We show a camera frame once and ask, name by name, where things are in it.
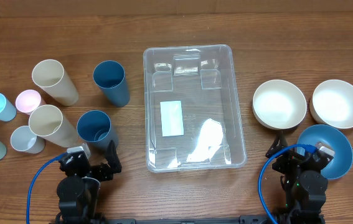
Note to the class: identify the tall cream cup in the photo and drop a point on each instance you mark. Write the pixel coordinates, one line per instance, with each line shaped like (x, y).
(48, 122)
(50, 76)

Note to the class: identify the white label in bin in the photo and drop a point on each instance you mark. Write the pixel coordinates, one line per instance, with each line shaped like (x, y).
(171, 118)

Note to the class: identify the tall cream cup front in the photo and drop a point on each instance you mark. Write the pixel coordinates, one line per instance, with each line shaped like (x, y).
(48, 122)

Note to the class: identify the clear plastic storage bin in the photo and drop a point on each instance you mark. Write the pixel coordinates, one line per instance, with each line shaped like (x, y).
(202, 77)

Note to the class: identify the tall dark blue cup front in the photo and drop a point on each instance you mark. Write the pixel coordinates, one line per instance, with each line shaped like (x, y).
(95, 127)

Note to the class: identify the cream bowl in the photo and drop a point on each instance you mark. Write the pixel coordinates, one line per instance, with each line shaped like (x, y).
(332, 104)
(279, 104)

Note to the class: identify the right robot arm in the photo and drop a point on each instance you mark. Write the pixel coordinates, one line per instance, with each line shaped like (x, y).
(301, 180)

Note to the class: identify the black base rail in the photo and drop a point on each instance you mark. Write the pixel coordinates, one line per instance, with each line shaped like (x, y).
(242, 219)

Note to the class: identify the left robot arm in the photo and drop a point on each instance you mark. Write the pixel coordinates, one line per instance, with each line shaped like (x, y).
(78, 192)

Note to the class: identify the small pink cup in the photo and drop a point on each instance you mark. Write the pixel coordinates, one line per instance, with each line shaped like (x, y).
(28, 101)

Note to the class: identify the tall dark blue cup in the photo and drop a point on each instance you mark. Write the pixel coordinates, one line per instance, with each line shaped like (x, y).
(110, 77)
(95, 127)

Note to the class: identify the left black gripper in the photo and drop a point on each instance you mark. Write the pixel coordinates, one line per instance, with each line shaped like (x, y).
(113, 162)

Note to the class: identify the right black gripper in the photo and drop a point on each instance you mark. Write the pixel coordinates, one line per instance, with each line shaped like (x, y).
(286, 158)

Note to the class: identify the small grey cup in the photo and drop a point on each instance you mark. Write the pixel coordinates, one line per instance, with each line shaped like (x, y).
(24, 140)

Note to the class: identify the blue bowl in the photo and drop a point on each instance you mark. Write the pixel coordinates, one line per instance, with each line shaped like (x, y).
(343, 158)

